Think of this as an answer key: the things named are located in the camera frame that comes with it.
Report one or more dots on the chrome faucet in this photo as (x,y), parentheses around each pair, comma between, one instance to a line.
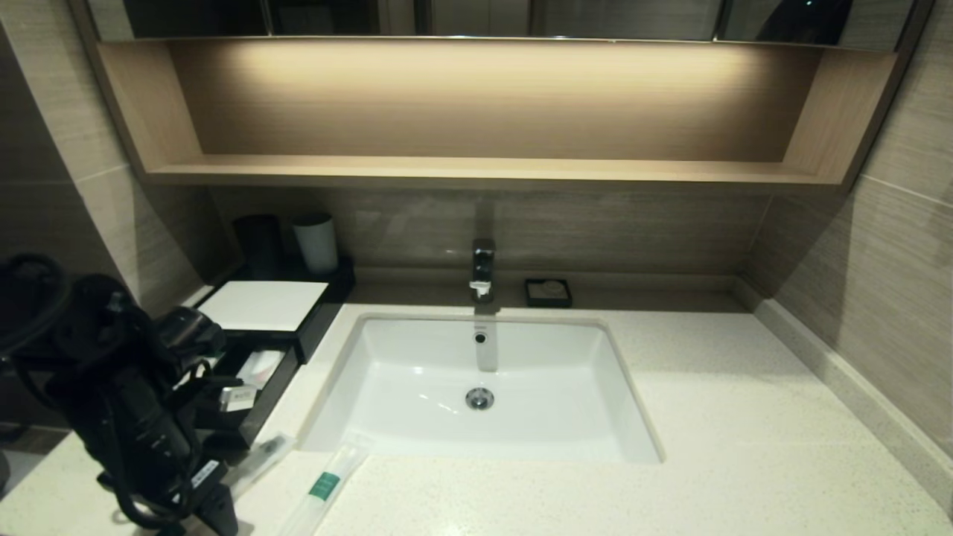
(482,268)

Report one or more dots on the black soap dish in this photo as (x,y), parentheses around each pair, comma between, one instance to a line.
(531,298)

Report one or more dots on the white packet with green band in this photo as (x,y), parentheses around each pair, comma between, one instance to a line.
(324,484)

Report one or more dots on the white sink basin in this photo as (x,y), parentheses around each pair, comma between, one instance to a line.
(536,417)

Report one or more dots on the white cup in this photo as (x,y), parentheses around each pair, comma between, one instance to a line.
(316,244)

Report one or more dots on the clear toothbrush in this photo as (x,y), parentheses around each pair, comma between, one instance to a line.
(264,454)

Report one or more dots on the black box with white lid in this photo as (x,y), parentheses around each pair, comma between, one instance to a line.
(264,305)

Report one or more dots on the glossy black drawer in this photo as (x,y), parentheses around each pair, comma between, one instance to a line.
(275,394)

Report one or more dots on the round beige soap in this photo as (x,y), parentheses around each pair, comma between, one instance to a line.
(552,287)

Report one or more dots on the mirrored wall cabinet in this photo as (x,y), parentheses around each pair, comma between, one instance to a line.
(625,18)

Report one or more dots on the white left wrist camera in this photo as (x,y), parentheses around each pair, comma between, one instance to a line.
(238,398)

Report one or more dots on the dark round floor object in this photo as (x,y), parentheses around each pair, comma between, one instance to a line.
(4,473)

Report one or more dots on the wooden wall niche shelf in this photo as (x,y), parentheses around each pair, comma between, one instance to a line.
(484,171)

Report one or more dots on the black cup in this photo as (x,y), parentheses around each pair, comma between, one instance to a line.
(258,249)

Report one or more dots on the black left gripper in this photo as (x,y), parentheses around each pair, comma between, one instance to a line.
(160,447)

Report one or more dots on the chrome sink drain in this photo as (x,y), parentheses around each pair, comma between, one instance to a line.
(479,399)

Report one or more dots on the white packet with pink print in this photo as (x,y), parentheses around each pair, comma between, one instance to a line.
(262,366)

